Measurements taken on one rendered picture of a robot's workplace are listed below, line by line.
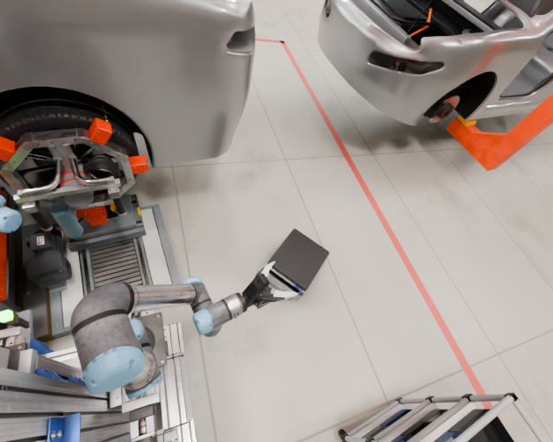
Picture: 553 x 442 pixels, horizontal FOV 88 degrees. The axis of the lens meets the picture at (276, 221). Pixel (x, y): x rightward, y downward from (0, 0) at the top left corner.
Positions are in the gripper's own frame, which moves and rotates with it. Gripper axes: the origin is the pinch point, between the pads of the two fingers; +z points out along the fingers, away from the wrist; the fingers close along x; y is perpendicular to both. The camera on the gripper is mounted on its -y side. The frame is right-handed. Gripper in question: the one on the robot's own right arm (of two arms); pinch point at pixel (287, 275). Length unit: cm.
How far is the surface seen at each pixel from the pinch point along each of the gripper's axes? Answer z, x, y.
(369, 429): 42, 71, 119
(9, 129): -72, -118, -5
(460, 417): 60, 82, 59
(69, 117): -48, -114, -8
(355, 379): 60, 46, 131
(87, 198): -55, -96, 26
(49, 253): -86, -107, 71
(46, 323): -102, -81, 101
